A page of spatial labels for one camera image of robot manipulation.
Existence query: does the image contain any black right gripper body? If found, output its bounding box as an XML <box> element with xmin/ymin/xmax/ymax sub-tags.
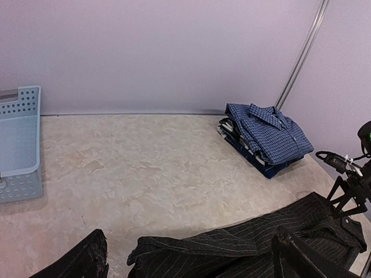
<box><xmin>347</xmin><ymin>162</ymin><xmax>370</xmax><ymax>209</ymax></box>

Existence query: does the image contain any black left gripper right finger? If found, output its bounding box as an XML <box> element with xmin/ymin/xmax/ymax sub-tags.
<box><xmin>271</xmin><ymin>226</ymin><xmax>356</xmax><ymax>277</ymax></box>

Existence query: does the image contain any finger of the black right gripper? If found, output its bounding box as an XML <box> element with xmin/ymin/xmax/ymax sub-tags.
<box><xmin>332</xmin><ymin>193</ymin><xmax>366</xmax><ymax>220</ymax></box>
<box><xmin>327</xmin><ymin>176</ymin><xmax>352</xmax><ymax>203</ymax></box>

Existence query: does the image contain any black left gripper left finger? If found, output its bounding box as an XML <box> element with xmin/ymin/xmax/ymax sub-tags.
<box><xmin>33</xmin><ymin>229</ymin><xmax>109</xmax><ymax>277</ymax></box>

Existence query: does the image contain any black pinstriped long sleeve shirt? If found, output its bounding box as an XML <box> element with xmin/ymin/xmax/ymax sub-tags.
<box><xmin>127</xmin><ymin>192</ymin><xmax>367</xmax><ymax>277</ymax></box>

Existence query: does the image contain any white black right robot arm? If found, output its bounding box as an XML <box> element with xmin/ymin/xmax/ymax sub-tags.
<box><xmin>316</xmin><ymin>122</ymin><xmax>370</xmax><ymax>218</ymax></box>

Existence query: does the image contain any blue checked folded shirt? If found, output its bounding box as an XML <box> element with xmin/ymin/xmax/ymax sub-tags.
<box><xmin>225</xmin><ymin>103</ymin><xmax>314</xmax><ymax>165</ymax></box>

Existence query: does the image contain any light blue plastic basket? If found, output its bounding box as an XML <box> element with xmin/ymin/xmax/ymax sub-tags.
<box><xmin>1</xmin><ymin>85</ymin><xmax>43</xmax><ymax>204</ymax></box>

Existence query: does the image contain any right aluminium corner post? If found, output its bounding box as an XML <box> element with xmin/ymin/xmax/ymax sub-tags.
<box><xmin>275</xmin><ymin>0</ymin><xmax>330</xmax><ymax>109</ymax></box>

